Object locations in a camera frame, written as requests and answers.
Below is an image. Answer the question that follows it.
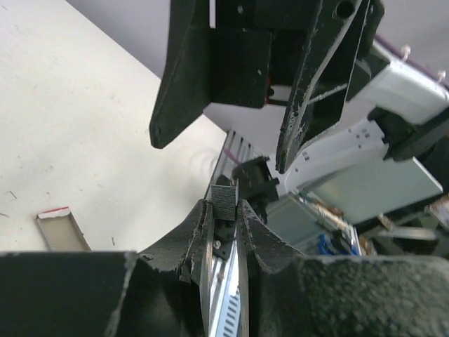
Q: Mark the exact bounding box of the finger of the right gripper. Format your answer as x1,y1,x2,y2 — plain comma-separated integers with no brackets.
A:
276,1,384,173
149,0,210,149

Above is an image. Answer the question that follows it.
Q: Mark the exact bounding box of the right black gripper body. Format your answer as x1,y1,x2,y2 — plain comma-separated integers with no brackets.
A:
210,1,319,107

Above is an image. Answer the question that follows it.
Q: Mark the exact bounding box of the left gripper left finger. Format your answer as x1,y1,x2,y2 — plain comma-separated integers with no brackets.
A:
1,200,213,336

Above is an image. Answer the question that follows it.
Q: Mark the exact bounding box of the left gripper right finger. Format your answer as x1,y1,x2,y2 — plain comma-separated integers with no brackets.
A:
236,200,448,336

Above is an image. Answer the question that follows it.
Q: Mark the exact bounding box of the grey staple strip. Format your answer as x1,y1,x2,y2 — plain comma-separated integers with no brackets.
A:
210,185,239,221

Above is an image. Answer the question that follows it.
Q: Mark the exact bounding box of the staple box tray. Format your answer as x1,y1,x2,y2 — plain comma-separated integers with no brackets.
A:
36,206,91,252

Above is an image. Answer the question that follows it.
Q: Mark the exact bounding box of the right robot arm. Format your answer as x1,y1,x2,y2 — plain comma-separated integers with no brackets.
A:
149,1,448,194

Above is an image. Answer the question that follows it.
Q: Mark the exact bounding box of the aluminium mounting rail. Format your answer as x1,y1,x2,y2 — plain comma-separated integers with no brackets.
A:
206,131,257,336

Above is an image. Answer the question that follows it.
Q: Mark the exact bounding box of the white slotted cable duct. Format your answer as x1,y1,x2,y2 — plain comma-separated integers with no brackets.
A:
215,286,242,337

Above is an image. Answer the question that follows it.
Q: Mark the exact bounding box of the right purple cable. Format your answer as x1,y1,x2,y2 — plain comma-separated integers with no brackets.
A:
375,33,449,91

